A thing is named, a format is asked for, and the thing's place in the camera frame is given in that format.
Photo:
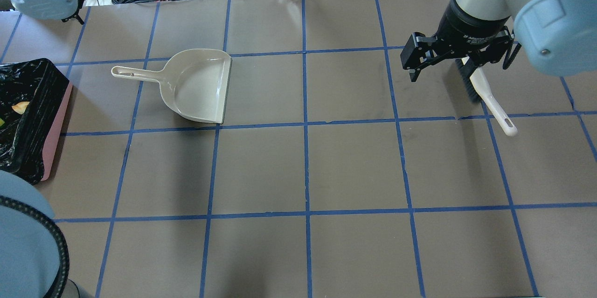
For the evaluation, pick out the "pink bin with black bag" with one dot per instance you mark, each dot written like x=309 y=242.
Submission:
x=22 y=137

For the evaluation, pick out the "beige plastic dustpan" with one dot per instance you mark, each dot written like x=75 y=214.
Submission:
x=193 y=83

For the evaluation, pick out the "beige hand brush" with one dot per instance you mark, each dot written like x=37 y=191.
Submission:
x=479 y=90

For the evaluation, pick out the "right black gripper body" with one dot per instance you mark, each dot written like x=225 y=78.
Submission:
x=471 y=27

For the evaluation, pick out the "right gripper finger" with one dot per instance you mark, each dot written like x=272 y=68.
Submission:
x=414 y=74

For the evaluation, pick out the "curved pale melon slice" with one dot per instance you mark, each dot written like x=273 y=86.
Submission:
x=20 y=107

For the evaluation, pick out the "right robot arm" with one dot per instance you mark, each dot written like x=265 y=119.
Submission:
x=559 y=36

